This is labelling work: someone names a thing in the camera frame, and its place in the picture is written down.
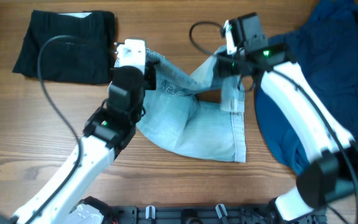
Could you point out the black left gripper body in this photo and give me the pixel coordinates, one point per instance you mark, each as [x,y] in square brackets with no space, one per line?
[150,75]

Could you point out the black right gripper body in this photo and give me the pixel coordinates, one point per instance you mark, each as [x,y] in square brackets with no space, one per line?
[228,66]

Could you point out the light blue denim shorts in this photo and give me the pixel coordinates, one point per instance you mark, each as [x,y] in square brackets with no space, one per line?
[200,115]

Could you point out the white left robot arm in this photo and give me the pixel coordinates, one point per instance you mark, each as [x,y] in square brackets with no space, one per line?
[107,132]

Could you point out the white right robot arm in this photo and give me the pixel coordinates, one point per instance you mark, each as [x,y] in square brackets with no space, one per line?
[330,148]

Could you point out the folded black garment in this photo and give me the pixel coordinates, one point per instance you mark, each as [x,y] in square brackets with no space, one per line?
[66,60]

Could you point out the dark blue garment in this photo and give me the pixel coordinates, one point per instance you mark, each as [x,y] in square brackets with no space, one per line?
[326,48]

